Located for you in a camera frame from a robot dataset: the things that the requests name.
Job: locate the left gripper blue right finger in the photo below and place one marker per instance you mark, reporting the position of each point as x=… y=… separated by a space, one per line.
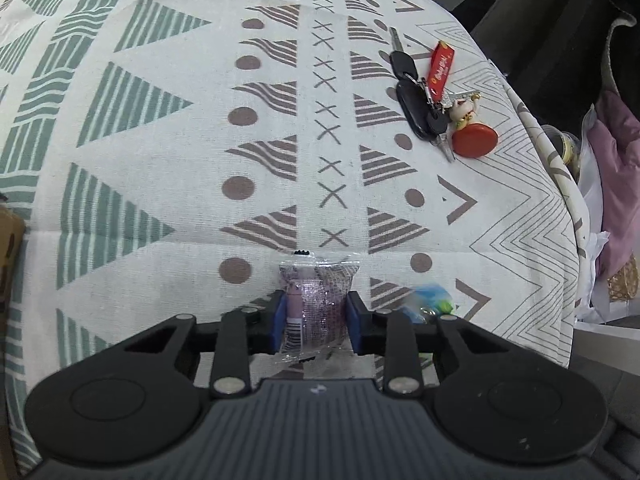
x=356 y=313

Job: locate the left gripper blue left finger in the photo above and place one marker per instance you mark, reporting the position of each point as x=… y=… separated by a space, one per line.
x=277 y=314

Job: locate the purple clear candy packet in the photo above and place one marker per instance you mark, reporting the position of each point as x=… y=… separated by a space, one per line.
x=315 y=289

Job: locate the blue candy packet upper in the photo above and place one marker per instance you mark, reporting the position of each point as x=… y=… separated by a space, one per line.
x=427 y=302

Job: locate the black car key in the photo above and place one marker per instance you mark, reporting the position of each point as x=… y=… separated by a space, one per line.
x=426 y=119

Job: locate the lucky cat key charm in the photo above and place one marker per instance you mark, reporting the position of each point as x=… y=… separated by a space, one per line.
x=463 y=108

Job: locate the patterned bed cover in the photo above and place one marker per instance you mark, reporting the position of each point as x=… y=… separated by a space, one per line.
x=166 y=155

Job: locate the yellow tape roll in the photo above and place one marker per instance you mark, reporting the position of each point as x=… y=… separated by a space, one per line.
x=566 y=144

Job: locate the brown cardboard box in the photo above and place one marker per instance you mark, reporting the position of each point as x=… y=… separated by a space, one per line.
x=12 y=229

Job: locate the pink clothing pile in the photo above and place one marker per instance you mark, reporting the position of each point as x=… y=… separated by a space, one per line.
x=614 y=139

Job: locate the black jacket on chair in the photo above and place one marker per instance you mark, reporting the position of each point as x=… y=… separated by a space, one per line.
x=551 y=50

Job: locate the red round keychain charm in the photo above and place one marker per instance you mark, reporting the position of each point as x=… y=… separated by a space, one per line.
x=474 y=140

